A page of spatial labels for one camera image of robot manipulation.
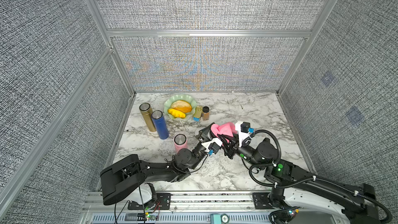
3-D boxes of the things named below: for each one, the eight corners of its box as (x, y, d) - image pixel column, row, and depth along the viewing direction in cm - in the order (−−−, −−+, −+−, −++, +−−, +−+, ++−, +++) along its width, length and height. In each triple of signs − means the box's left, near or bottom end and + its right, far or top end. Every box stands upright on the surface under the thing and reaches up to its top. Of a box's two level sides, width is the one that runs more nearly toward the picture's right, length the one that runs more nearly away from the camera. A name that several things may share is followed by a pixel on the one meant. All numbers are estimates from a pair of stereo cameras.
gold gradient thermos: (147, 131, 99) (137, 111, 83) (149, 123, 104) (140, 102, 87) (156, 131, 99) (148, 111, 83) (158, 123, 104) (151, 102, 87)
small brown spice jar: (203, 121, 105) (204, 112, 97) (202, 116, 108) (202, 106, 100) (209, 120, 106) (209, 111, 98) (207, 115, 109) (208, 105, 100)
